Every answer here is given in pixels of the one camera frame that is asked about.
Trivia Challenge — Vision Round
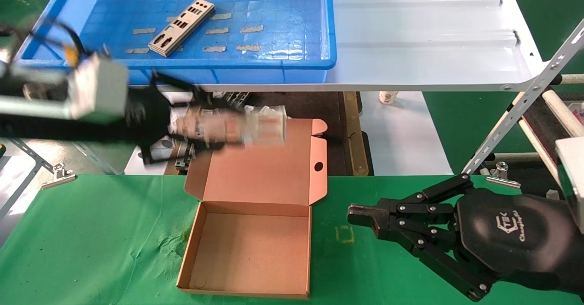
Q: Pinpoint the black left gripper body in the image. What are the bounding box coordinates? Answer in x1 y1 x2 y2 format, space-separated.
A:
123 87 174 154

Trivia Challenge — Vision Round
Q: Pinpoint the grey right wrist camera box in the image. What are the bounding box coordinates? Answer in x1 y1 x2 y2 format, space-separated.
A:
554 137 584 235

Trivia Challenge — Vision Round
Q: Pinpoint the perforated white shelf post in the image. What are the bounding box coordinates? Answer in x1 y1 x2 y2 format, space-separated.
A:
73 138 125 176
461 20 584 176

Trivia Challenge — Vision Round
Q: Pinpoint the silver metal shield plate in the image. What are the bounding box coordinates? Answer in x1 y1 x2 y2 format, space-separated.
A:
171 105 288 149
148 0 215 58

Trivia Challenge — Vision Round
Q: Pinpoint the white background shelving rack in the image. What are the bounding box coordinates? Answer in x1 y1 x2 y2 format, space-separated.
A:
0 138 52 221

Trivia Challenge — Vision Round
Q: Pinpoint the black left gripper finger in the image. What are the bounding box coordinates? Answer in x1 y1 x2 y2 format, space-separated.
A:
152 73 216 112
141 133 225 165

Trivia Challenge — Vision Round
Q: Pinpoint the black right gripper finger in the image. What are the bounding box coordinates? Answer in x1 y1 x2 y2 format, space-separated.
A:
348 174 475 226
349 217 496 302

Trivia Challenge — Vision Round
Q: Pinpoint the green tablecloth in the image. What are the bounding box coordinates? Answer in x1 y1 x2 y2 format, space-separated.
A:
0 174 584 305

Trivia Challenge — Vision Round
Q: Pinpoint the large blue plastic tray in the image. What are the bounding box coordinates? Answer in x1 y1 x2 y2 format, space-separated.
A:
14 0 337 85

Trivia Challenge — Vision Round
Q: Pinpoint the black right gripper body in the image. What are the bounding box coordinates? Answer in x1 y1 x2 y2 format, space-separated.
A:
454 189 584 295

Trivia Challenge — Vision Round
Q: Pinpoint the open cardboard box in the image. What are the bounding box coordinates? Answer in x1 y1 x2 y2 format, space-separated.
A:
177 117 329 300

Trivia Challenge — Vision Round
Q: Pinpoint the silver spring clamp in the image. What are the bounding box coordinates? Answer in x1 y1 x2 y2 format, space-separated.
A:
486 161 522 189
41 163 76 191

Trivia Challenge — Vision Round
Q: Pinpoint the white lower shelf board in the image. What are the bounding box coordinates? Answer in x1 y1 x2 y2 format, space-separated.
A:
124 91 453 177

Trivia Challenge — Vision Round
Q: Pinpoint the black foam mat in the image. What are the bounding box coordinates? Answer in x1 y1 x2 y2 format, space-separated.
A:
525 93 584 169

